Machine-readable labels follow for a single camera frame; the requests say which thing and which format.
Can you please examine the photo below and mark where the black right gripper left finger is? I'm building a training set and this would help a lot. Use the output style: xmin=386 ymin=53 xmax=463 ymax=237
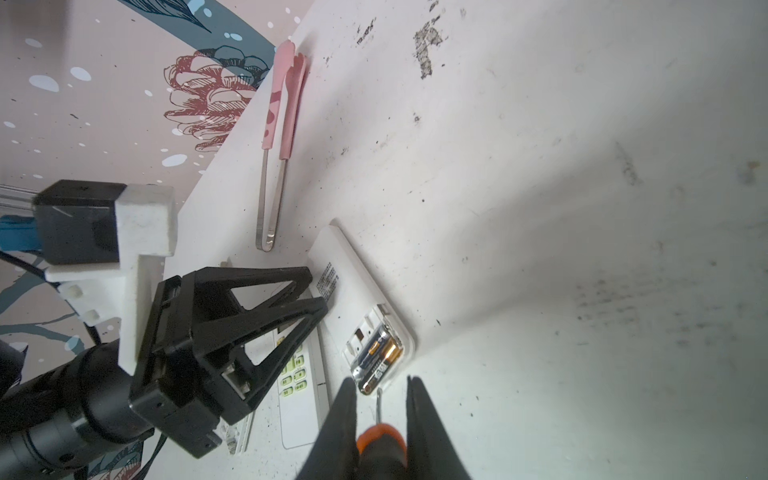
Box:
xmin=296 ymin=377 xmax=359 ymax=480

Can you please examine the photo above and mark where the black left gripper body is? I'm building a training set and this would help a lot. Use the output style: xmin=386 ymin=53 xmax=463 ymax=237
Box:
xmin=129 ymin=274 xmax=249 ymax=459

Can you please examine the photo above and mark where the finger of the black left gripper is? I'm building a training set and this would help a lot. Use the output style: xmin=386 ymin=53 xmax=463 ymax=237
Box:
xmin=179 ymin=266 xmax=314 ymax=336
xmin=194 ymin=297 xmax=328 ymax=424

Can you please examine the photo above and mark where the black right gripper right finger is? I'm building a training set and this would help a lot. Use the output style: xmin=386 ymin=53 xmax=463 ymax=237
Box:
xmin=406 ymin=377 xmax=470 ymax=480

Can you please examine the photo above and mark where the orange black screwdriver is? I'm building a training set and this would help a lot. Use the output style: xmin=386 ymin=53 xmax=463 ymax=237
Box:
xmin=356 ymin=388 xmax=407 ymax=479

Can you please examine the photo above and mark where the white remote control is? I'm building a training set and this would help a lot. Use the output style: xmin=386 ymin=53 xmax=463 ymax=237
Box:
xmin=277 ymin=329 xmax=329 ymax=450
xmin=307 ymin=225 xmax=416 ymax=396

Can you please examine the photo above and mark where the blue black AAA battery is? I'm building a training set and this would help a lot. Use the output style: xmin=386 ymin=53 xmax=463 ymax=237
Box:
xmin=352 ymin=326 xmax=391 ymax=380

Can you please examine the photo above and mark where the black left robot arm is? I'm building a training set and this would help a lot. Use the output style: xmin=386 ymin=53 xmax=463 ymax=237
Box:
xmin=1 ymin=266 xmax=328 ymax=479

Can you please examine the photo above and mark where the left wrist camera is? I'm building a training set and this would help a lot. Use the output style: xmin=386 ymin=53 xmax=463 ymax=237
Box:
xmin=32 ymin=180 xmax=178 ymax=375

